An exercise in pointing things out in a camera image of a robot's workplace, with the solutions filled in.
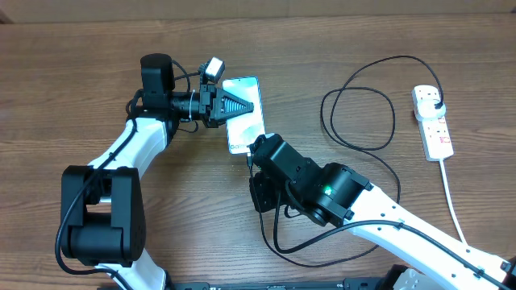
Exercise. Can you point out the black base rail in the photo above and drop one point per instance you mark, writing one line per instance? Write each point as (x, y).
(364, 283)

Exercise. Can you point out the Samsung Galaxy smartphone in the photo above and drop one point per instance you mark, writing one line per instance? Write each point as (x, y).
(244, 129)

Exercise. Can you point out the white power strip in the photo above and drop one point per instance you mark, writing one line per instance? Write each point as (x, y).
(436, 139)

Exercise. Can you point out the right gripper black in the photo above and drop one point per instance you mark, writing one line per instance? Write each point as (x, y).
(264, 187)

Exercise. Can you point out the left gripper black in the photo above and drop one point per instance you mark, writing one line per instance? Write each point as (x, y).
(213, 105)

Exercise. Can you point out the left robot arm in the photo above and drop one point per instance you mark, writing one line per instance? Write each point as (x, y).
(102, 220)

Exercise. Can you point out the white charger plug adapter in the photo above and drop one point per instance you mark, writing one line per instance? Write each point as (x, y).
(425, 110)

